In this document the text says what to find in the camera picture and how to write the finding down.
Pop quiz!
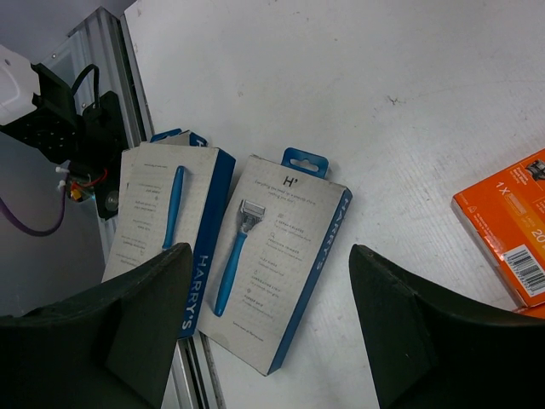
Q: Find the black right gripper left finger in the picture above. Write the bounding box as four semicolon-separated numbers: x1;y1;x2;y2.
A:
1;244;192;408

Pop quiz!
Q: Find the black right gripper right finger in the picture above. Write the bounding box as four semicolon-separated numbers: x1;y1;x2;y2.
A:
349;245;544;408

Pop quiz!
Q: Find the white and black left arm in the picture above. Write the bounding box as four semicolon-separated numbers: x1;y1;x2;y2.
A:
1;46;81;164

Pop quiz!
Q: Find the orange razor box right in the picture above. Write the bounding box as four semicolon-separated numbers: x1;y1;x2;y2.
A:
451;150;544;308

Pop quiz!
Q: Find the grey blue razor pack middle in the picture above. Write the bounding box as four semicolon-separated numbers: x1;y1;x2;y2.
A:
103;142;236;338

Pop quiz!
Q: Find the grey blue razor pack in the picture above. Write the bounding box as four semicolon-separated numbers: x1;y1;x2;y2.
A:
198;147;353;376
149;129;209;147
103;142;236;338

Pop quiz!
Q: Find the grey blue razor pack upper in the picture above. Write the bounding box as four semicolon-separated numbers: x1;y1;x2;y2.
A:
198;147;353;376

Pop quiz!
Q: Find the grey blue razor pack lower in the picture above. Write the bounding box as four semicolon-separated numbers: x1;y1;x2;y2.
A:
149;129;209;147

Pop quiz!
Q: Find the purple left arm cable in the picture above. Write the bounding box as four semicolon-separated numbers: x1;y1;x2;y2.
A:
0;187;69;238

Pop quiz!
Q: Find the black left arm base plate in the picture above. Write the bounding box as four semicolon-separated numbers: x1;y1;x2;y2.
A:
71;64;128;220

